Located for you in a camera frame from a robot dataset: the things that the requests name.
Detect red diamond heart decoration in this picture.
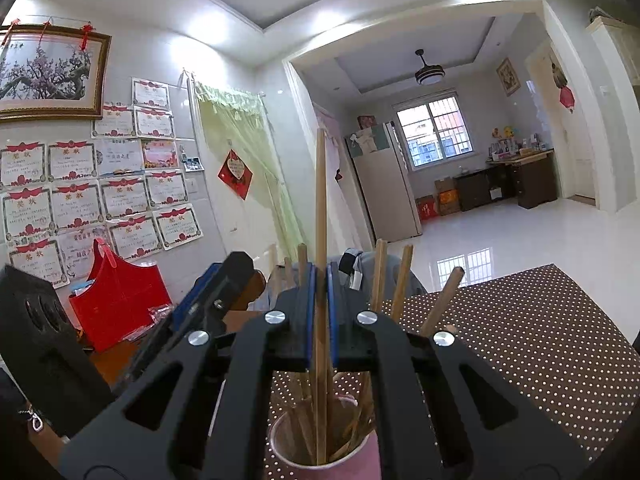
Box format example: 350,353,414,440
217,149,251,201

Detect light green curtain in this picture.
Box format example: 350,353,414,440
192,80,308,266

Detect dark wooden desk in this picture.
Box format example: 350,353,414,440
455,150,558,212

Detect pink curtain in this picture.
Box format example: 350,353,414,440
312,102,341,133

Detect white door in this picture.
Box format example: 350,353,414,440
525,40,598,206

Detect wall of award certificates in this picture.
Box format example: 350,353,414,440
0,77,205,288

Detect person's black jacket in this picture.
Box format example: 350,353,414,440
0,355,71,480

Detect white tall cabinet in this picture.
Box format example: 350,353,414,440
587,7,640,86

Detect assorted desk clutter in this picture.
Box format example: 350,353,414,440
487,127,551,161

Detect brown polka-dot tablecloth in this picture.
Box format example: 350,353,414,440
262,263,640,480

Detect red cardboard box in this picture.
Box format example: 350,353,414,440
416,196,440,222

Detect small framed wall picture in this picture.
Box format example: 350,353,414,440
496,57,518,97

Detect beige refrigerator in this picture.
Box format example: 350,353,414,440
344,122,423,243

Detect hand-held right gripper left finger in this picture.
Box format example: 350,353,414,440
60,261,318,480

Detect long single wooden chopstick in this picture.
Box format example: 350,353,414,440
315,128,329,463

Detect pink cup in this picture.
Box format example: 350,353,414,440
267,396,383,480

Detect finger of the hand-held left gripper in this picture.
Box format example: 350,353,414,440
170,262,223,333
127,251,256,381

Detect orange cardboard box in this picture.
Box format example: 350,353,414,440
437,189,460,216

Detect hanging gourd door decoration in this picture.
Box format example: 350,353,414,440
550,57,576,111

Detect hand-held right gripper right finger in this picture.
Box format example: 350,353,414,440
326,261,586,480

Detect framed blossom picture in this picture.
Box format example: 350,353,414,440
0,24,112,121

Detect red bag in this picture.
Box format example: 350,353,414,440
68,238,173,353

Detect round ceiling fan lamp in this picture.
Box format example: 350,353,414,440
414,50,445,87

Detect barred window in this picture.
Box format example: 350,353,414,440
395,94,473,170

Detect group of wooden chopsticks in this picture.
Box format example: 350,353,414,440
267,238,466,466

